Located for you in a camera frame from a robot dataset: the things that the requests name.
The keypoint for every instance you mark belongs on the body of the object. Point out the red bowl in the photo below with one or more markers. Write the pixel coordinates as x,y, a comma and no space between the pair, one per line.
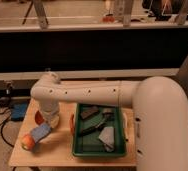
38,118

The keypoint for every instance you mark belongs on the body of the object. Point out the grey folded cloth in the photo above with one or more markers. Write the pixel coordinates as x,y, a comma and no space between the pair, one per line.
107,138

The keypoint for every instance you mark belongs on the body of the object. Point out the small dark object in tray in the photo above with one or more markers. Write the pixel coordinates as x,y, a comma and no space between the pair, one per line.
108,114

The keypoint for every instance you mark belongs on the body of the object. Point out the dark scrub brush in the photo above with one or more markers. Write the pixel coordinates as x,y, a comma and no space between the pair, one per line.
92,125

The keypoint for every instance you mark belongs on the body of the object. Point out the blue sponge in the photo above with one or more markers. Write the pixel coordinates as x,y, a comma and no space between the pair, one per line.
40,132

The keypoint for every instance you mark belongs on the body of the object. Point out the dark sponge block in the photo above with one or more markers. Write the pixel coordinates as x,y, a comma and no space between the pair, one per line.
89,112

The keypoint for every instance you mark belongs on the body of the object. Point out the peach apple fruit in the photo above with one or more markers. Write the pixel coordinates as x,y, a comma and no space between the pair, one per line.
27,142

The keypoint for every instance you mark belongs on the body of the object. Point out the green plastic tray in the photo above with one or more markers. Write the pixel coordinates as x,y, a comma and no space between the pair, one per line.
90,145

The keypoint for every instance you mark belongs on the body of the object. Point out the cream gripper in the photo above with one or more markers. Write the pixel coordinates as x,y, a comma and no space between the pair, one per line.
54,121

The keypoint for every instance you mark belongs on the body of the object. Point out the blue power box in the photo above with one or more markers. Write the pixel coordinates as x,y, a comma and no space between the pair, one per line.
18,112

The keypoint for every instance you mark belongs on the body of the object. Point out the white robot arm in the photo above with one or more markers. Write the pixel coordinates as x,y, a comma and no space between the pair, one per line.
160,108

